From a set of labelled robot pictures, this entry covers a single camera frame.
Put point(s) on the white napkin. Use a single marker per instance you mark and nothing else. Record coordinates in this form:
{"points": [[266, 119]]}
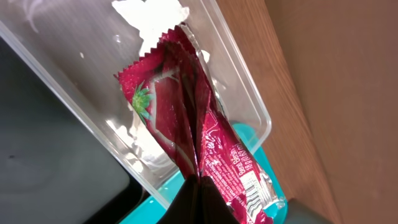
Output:
{"points": [[152, 21]]}

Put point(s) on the clear plastic bin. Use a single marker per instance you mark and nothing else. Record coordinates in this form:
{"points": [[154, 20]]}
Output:
{"points": [[77, 47]]}

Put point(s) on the teal serving tray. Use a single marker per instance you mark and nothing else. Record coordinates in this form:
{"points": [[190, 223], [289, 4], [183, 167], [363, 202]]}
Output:
{"points": [[150, 210]]}

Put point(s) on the cardboard backdrop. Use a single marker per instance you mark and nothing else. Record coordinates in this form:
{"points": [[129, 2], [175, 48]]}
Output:
{"points": [[342, 56]]}

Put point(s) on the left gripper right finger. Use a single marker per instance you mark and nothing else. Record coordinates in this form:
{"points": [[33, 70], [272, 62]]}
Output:
{"points": [[214, 209]]}

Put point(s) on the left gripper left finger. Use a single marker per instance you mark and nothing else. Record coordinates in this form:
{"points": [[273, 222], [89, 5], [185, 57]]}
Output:
{"points": [[184, 208]]}

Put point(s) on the red snack wrapper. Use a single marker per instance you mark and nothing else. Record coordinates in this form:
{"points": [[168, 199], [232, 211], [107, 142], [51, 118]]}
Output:
{"points": [[244, 185]]}

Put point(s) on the black plastic tray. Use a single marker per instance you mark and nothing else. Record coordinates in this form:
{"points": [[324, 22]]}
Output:
{"points": [[53, 170]]}

